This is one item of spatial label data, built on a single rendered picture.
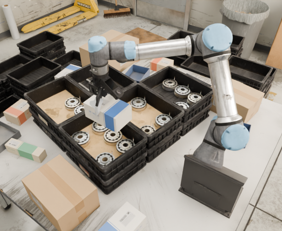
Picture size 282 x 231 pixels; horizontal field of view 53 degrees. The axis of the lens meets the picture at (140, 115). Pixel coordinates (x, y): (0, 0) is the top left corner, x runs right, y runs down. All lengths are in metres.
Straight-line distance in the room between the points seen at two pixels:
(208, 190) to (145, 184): 0.35
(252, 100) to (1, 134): 1.62
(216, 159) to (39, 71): 2.03
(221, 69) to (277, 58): 2.89
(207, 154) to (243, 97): 0.68
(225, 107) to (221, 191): 0.40
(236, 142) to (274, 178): 1.47
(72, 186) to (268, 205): 1.63
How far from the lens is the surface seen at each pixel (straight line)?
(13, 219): 2.44
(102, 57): 1.18
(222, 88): 1.22
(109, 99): 1.37
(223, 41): 1.21
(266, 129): 2.00
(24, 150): 1.76
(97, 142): 1.59
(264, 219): 2.43
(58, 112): 1.82
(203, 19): 4.57
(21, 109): 2.02
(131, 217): 1.36
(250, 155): 1.80
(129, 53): 1.17
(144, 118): 1.71
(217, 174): 1.31
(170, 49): 1.32
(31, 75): 2.88
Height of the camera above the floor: 1.99
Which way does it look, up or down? 42 degrees down
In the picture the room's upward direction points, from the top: straight up
